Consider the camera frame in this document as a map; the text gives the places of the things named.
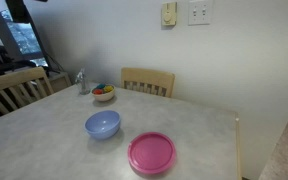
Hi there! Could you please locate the beige wall thermostat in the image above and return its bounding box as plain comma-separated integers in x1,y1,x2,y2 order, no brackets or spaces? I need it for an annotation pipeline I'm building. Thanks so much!
161,1,178,27

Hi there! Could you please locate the light wooden chair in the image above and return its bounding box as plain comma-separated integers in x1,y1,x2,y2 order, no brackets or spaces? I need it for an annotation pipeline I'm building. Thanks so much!
0,66,55,116

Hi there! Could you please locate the white ceramic bowl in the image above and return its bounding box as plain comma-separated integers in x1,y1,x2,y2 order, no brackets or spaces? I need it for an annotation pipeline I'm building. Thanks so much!
91,84,116,102

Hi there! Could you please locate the pink plastic bowl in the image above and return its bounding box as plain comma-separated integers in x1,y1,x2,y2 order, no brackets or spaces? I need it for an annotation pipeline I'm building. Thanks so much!
127,131,177,176

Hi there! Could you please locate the blue plastic bowl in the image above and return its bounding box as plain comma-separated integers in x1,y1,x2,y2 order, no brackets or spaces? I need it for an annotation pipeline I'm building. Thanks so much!
84,110,122,141

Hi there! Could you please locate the clear glass jar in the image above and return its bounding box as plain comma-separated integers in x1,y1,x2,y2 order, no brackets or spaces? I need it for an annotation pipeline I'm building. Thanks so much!
76,76,91,96

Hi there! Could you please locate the speckled stone countertop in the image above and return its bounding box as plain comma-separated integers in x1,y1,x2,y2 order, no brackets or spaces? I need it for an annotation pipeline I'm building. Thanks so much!
257,93,288,180

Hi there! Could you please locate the wooden chair back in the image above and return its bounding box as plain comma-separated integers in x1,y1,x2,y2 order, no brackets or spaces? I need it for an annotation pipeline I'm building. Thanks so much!
120,67,176,98

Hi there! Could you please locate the yellow toy piece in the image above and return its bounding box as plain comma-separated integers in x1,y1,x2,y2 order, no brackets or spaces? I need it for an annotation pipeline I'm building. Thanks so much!
103,85,115,94

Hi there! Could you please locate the dark flat monitor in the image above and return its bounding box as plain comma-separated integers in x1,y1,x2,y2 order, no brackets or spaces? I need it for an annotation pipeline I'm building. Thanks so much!
0,9,49,68

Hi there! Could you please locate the white light switch plate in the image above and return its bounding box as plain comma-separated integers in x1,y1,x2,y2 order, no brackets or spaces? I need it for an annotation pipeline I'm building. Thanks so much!
187,0,213,26

